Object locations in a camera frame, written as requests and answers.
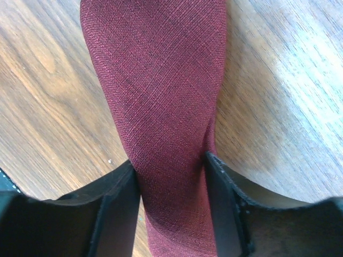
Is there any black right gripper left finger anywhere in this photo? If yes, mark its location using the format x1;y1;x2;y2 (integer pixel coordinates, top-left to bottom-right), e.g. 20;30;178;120
1;162;140;256

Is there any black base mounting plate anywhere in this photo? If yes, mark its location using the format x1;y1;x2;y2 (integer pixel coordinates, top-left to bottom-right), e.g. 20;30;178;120
0;169;21;193

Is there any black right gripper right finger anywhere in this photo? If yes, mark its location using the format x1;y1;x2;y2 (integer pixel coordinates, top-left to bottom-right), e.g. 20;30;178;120
205;153;342;256

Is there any dark red cloth napkin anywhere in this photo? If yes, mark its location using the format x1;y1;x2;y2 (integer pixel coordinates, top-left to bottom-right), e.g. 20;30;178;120
80;1;227;256

